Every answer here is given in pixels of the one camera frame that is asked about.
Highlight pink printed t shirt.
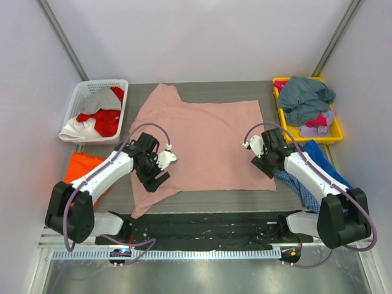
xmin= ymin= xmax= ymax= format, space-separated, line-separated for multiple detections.
xmin=130 ymin=83 xmax=276 ymax=219

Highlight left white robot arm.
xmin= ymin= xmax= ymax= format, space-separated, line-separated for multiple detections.
xmin=44 ymin=132 xmax=177 ymax=244

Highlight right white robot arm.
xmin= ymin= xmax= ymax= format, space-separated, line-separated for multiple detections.
xmin=243 ymin=128 xmax=372 ymax=249

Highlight blue folded t shirt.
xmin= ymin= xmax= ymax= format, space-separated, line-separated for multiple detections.
xmin=302 ymin=140 xmax=353 ymax=189

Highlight blue checkered shirt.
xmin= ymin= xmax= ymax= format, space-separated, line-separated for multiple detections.
xmin=276 ymin=171 xmax=320 ymax=214

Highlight lilac cloth in bin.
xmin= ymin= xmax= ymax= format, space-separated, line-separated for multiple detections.
xmin=298 ymin=110 xmax=335 ymax=138

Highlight red cloth in basket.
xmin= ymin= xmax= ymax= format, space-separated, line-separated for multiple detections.
xmin=77 ymin=87 xmax=124 ymax=137

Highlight magenta cloth in bin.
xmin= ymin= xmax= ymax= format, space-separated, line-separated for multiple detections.
xmin=273 ymin=80 xmax=333 ymax=129

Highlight orange folded t shirt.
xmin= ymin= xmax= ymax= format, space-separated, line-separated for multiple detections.
xmin=63 ymin=152 xmax=105 ymax=184

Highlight grey blue t shirt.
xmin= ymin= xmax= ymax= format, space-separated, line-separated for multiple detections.
xmin=277 ymin=75 xmax=337 ymax=127

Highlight grey cloth in basket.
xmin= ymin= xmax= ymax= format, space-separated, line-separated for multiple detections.
xmin=79 ymin=88 xmax=122 ymax=115

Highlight white cloth in basket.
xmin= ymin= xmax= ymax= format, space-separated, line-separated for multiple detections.
xmin=59 ymin=117 xmax=101 ymax=141

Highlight white plastic basket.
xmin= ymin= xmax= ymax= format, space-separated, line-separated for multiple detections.
xmin=62 ymin=79 xmax=129 ymax=145

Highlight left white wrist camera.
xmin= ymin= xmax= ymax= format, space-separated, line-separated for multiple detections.
xmin=156 ymin=150 xmax=178 ymax=171

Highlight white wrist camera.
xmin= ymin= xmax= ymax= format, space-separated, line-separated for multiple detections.
xmin=243 ymin=135 xmax=265 ymax=158
xmin=156 ymin=150 xmax=178 ymax=171

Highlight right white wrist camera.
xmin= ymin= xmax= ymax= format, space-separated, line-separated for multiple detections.
xmin=243 ymin=135 xmax=265 ymax=158

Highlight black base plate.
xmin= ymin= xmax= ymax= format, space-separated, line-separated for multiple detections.
xmin=114 ymin=211 xmax=314 ymax=251

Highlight white slotted cable duct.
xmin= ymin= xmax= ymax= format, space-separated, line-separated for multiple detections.
xmin=51 ymin=247 xmax=281 ymax=260

